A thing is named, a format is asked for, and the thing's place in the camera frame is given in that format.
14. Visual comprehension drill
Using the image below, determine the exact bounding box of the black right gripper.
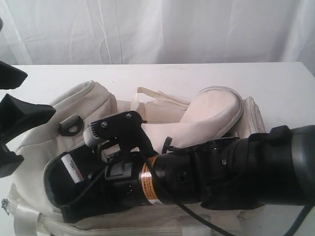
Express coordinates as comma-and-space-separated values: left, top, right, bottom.
59, 152, 148, 223

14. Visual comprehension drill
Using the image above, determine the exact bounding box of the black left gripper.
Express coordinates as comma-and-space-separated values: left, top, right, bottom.
0, 94, 56, 178

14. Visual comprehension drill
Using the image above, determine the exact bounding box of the white marker black cap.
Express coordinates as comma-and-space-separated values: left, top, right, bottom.
61, 153, 84, 183

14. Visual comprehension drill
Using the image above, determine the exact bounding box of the cream fabric duffel bag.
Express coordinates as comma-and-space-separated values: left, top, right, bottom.
8, 81, 265, 236

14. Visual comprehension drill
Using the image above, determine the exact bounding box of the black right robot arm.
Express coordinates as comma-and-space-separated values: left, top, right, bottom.
54, 125, 315, 223

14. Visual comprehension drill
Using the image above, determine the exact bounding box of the white backdrop curtain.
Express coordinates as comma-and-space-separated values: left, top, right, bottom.
0, 0, 315, 71

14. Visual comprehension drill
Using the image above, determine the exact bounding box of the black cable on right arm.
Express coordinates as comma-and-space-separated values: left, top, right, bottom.
66, 137, 237, 236

